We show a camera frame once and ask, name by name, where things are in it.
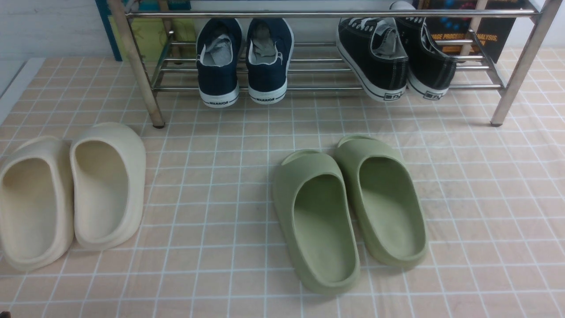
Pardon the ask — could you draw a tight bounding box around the right cream foam slipper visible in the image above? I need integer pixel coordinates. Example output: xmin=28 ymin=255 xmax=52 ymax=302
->
xmin=69 ymin=122 xmax=147 ymax=251

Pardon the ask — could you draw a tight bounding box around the left green foam slipper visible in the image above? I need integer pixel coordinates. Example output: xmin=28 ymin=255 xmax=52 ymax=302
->
xmin=271 ymin=149 xmax=360 ymax=295

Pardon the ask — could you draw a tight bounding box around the navy canvas sneaker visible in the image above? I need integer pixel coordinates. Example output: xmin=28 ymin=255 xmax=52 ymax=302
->
xmin=245 ymin=18 xmax=294 ymax=105
xmin=196 ymin=18 xmax=245 ymax=109

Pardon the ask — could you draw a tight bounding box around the green foam slipper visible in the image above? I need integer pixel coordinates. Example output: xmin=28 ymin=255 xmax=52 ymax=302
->
xmin=271 ymin=149 xmax=360 ymax=295
xmin=334 ymin=135 xmax=428 ymax=268

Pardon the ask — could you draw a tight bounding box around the black image processing book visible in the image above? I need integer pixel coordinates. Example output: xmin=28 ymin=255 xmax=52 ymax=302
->
xmin=412 ymin=0 xmax=522 ymax=62

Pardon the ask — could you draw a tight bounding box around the black canvas sneaker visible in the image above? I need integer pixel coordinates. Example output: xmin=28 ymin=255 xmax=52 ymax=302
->
xmin=393 ymin=16 xmax=457 ymax=101
xmin=336 ymin=17 xmax=408 ymax=102

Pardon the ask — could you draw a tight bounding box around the stainless steel shoe rack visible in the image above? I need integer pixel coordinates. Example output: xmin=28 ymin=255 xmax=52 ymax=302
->
xmin=107 ymin=0 xmax=562 ymax=129

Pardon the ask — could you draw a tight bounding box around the blue and yellow book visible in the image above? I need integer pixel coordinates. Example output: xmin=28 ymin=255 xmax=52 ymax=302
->
xmin=96 ymin=0 xmax=196 ymax=61

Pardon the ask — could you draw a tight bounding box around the right green foam slipper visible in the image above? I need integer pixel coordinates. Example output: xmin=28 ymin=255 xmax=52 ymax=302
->
xmin=334 ymin=135 xmax=428 ymax=268

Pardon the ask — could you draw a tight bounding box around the right navy canvas sneaker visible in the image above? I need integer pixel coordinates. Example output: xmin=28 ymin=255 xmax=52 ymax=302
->
xmin=245 ymin=18 xmax=294 ymax=105

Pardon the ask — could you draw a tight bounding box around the cream foam slipper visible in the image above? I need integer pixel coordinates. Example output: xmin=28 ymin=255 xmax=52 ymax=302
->
xmin=0 ymin=136 xmax=75 ymax=272
xmin=69 ymin=122 xmax=147 ymax=251

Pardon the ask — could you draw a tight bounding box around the left navy canvas sneaker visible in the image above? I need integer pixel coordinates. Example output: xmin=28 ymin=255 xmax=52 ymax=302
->
xmin=196 ymin=18 xmax=245 ymax=109

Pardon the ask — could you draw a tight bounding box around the left cream foam slipper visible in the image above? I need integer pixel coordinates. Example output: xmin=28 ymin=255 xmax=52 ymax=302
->
xmin=0 ymin=136 xmax=75 ymax=272

